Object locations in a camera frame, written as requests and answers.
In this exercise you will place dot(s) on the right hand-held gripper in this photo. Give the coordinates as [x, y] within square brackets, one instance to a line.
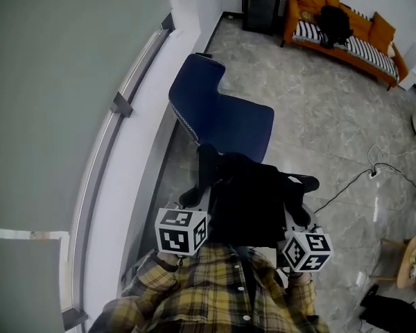
[306, 253]

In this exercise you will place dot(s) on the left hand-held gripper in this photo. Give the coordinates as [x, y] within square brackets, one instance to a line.
[175, 236]

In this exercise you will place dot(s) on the black bag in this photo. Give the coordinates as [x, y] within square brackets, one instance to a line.
[249, 200]

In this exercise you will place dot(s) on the blue upholstered chair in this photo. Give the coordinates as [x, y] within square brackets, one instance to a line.
[225, 116]

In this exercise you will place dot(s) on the person's right forearm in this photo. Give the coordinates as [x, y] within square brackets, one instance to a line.
[303, 300]

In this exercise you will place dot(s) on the person's left forearm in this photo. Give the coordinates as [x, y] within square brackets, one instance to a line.
[149, 283]

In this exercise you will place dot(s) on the white power strip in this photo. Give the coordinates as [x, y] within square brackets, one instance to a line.
[374, 174]

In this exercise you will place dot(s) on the wooden stool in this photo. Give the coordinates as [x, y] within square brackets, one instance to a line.
[390, 252]

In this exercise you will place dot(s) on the person's plaid shirt torso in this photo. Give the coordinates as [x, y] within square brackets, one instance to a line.
[222, 290]

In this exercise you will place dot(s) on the round wooden side table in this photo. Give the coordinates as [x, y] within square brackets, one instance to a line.
[407, 262]

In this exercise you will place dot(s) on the black clothing pile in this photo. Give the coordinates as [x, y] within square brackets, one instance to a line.
[391, 311]

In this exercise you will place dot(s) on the orange sofa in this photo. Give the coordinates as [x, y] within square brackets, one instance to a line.
[362, 59]

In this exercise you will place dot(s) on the black white striped blanket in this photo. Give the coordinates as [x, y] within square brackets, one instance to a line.
[371, 52]

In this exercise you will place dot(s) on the black backpack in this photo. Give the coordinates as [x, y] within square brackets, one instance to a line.
[334, 26]

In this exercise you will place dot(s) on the yellow patterned cushion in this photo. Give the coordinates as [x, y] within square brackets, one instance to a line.
[308, 16]

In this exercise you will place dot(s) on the black tall cabinet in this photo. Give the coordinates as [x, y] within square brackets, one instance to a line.
[261, 5]

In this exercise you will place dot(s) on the grey flat panel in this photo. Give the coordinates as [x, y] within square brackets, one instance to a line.
[21, 286]

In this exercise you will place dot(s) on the grey window rail bracket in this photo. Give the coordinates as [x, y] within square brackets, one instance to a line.
[121, 104]

